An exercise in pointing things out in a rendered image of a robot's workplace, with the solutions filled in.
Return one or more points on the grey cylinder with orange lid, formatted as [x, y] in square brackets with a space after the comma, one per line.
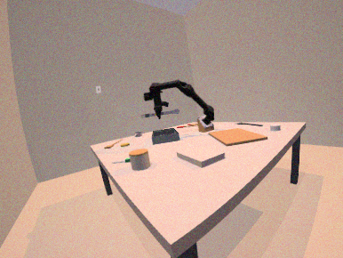
[139, 159]

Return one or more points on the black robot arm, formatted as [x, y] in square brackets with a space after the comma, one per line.
[155, 90]

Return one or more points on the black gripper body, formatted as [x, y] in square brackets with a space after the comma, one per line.
[157, 103]

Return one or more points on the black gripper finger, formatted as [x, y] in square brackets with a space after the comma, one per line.
[158, 112]

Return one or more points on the grey roasting tin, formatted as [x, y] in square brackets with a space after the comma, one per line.
[165, 135]

